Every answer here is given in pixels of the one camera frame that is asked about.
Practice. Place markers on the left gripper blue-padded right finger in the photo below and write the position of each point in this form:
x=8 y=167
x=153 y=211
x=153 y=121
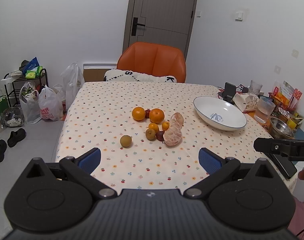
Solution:
x=219 y=172

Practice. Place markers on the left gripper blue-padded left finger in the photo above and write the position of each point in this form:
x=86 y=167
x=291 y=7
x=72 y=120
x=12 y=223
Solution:
x=78 y=170

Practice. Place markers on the brown-green round fruit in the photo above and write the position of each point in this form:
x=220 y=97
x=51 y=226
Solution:
x=150 y=134
x=126 y=141

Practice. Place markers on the large peeled pomelo segment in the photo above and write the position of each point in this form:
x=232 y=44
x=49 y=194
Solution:
x=173 y=135

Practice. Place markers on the small tangerine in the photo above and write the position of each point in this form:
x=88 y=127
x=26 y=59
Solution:
x=154 y=126
x=165 y=125

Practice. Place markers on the large orange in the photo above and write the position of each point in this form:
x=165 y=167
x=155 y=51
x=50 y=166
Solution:
x=156 y=115
x=138 y=113

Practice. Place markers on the small peeled pomelo segment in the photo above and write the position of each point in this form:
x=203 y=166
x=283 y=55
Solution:
x=179 y=118

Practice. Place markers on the steel bowl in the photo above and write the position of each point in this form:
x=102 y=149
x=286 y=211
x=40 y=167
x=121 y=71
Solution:
x=279 y=130

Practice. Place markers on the ribbed glass of water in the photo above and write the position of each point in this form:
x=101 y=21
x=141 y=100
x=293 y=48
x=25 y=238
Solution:
x=264 y=109

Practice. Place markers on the basket of snack packets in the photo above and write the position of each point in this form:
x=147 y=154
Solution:
x=286 y=99

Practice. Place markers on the white blue-rimmed plate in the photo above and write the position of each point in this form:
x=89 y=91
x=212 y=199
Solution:
x=219 y=114

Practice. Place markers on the floral tissue box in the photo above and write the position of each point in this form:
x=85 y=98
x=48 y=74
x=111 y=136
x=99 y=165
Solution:
x=246 y=102

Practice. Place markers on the white red-print plastic bag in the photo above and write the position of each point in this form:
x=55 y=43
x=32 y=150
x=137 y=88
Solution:
x=51 y=107

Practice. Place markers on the empty textured glass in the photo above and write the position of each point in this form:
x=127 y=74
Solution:
x=254 y=87

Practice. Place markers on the right black shoe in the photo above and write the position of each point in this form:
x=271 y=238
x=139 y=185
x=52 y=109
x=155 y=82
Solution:
x=16 y=136

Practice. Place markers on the black shoe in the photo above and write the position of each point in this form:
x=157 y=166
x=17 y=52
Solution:
x=3 y=147
x=16 y=136

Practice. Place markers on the black phone stand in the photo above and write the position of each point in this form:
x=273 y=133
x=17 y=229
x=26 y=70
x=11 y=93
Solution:
x=228 y=93

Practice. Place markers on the floral white tablecloth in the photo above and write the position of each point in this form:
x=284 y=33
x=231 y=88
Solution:
x=102 y=113

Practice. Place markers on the left black shoe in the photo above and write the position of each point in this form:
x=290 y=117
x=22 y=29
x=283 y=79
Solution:
x=3 y=147

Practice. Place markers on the clear bag on floor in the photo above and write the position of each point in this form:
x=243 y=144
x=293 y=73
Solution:
x=12 y=117

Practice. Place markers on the tall clear plastic bag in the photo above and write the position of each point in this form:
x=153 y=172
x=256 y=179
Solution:
x=73 y=80

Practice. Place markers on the white plastic bag with greens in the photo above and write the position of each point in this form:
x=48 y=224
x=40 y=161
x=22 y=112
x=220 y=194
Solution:
x=29 y=102

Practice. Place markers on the cardboard box behind chair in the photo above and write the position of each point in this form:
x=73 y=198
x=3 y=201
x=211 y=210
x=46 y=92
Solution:
x=94 y=75

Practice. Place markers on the white black-lettered cushion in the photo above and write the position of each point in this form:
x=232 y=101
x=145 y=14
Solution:
x=130 y=76

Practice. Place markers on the green paper bag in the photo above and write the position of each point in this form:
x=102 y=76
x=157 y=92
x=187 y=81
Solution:
x=3 y=104

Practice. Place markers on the green packets on shelf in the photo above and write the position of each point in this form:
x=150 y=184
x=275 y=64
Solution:
x=33 y=73

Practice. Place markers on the black metal shelf rack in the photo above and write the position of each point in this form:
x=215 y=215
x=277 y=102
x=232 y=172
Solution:
x=12 y=89

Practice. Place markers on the blue package on shelf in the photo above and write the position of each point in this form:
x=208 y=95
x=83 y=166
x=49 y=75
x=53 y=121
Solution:
x=30 y=65

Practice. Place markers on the orange leather chair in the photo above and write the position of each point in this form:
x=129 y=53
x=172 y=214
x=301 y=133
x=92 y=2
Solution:
x=154 y=59

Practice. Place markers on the grey door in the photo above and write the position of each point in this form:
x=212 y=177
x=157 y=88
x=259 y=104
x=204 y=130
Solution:
x=167 y=22

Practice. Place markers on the white wall light switch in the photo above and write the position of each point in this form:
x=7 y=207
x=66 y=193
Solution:
x=239 y=16

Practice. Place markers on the black door handle lock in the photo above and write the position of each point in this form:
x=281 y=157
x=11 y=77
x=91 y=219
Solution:
x=135 y=25

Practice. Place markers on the small wall switch by door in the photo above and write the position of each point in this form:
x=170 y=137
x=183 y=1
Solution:
x=198 y=13

